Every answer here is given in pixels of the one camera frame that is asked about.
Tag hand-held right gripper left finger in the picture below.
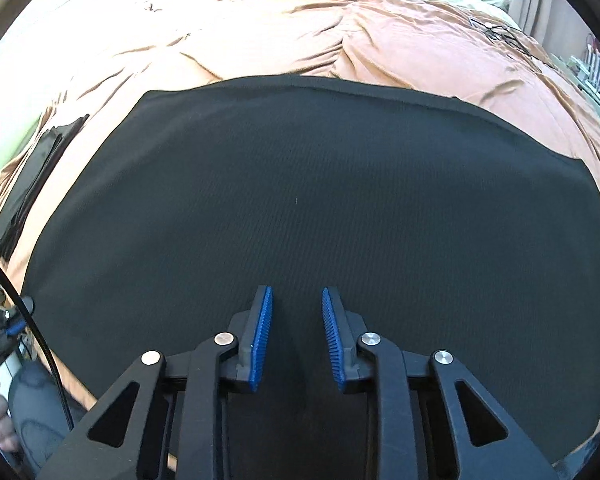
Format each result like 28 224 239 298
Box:
40 285 274 480

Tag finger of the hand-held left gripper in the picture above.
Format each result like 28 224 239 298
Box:
2 297 37 337

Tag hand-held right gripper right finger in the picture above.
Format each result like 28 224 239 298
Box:
321 286 558 480

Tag black T-shirt with patterned shoulders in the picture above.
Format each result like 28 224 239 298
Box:
17 74 600 480

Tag person's left hand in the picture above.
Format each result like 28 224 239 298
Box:
0 367 23 456

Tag grey patterned pants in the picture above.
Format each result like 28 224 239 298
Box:
7 360 88 461

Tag folded black garment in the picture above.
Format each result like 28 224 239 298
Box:
0 114 90 259

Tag orange duvet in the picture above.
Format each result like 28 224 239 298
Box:
0 0 600 461

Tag white nightstand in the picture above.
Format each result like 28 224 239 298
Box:
550 52 600 128

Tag striped bag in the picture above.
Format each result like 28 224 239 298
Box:
582 35 600 91

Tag thick black cable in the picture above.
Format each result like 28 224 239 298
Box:
0 242 76 431

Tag tangled black cables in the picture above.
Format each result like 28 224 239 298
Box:
467 17 551 61

